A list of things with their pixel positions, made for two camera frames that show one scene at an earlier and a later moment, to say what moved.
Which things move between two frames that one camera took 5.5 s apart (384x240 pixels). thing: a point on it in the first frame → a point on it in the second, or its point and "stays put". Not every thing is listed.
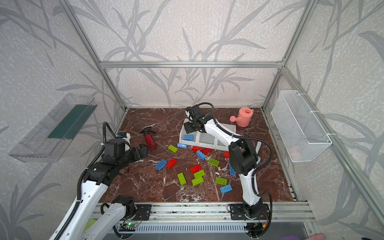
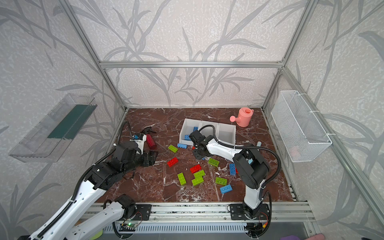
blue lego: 232,172 stays put
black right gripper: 192,125 → 197,143
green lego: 213,162 stays put
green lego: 173,148 stays put
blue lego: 182,145 stays put
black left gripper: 140,151 → 146,159
